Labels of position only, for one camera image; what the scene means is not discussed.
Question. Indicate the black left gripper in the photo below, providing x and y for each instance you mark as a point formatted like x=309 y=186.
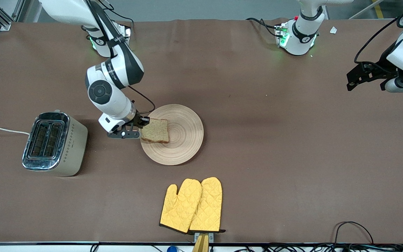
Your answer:
x=380 y=70

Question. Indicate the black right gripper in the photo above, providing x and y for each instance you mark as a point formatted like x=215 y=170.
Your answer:
x=139 y=120

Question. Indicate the slice of brown bread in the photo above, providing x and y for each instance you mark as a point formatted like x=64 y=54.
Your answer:
x=156 y=131

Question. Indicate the round wooden plate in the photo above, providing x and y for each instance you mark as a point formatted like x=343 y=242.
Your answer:
x=187 y=133

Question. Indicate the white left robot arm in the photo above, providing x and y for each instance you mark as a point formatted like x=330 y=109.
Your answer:
x=301 y=38

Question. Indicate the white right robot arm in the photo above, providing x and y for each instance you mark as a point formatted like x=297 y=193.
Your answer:
x=112 y=101

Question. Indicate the chrome and beige toaster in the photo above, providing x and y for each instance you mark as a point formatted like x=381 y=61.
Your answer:
x=72 y=147

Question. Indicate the small white paper scrap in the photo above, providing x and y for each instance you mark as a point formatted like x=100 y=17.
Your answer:
x=333 y=30

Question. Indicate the yellow quilted oven mitt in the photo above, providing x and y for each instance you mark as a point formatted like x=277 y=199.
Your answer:
x=178 y=206
x=210 y=206

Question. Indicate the small blue round object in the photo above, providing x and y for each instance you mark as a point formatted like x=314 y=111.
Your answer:
x=171 y=249

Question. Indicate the wooden clamp with bracket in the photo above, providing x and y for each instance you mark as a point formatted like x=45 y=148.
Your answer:
x=201 y=243

